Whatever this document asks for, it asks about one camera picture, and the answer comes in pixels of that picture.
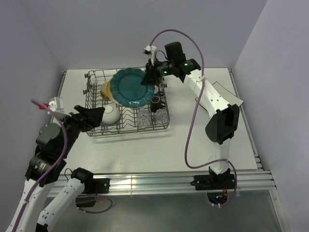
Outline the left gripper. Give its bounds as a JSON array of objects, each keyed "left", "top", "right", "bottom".
[{"left": 56, "top": 104, "right": 105, "bottom": 156}]

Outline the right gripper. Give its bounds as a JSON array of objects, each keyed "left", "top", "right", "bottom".
[{"left": 141, "top": 57, "right": 175, "bottom": 86}]

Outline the dark blue mug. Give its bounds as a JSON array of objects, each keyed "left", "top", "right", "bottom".
[{"left": 154, "top": 86, "right": 162, "bottom": 97}]

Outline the white bowl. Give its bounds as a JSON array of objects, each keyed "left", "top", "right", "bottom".
[{"left": 102, "top": 104, "right": 120, "bottom": 125}]

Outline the teal scalloped plate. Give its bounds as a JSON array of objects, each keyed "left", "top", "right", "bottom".
[{"left": 110, "top": 68, "right": 155, "bottom": 108}]

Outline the brown mug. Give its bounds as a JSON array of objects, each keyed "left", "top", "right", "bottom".
[{"left": 150, "top": 96, "right": 166, "bottom": 113}]

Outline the cream yellow plate leaf motif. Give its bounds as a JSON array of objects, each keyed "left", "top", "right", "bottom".
[{"left": 106, "top": 79, "right": 119, "bottom": 104}]

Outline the cream bowl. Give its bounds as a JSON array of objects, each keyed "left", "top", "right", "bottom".
[{"left": 100, "top": 82, "right": 109, "bottom": 100}]

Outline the clear drinking glass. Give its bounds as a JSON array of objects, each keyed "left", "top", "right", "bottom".
[{"left": 154, "top": 109, "right": 168, "bottom": 124}]

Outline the clear glass mug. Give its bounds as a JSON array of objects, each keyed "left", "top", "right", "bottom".
[{"left": 137, "top": 110, "right": 152, "bottom": 128}]

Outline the white square plate black rim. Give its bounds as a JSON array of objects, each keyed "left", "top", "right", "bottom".
[{"left": 196, "top": 81, "right": 244, "bottom": 110}]

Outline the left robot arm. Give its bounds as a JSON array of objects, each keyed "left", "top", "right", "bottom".
[{"left": 7, "top": 100, "right": 105, "bottom": 232}]

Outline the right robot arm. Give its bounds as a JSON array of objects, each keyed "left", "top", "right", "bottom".
[{"left": 141, "top": 42, "right": 240, "bottom": 189}]

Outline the grey wire dish rack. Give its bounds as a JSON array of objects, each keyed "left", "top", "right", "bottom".
[{"left": 83, "top": 69, "right": 170, "bottom": 137}]

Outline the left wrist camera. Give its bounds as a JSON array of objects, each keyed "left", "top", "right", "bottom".
[{"left": 38, "top": 97, "right": 66, "bottom": 117}]

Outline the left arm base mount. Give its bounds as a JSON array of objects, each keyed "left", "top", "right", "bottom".
[{"left": 75, "top": 178, "right": 110, "bottom": 208}]

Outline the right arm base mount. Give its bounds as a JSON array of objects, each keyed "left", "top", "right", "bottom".
[{"left": 190, "top": 174, "right": 237, "bottom": 205}]

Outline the aluminium rail frame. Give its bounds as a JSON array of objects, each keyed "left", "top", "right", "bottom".
[{"left": 66, "top": 77, "right": 290, "bottom": 232}]

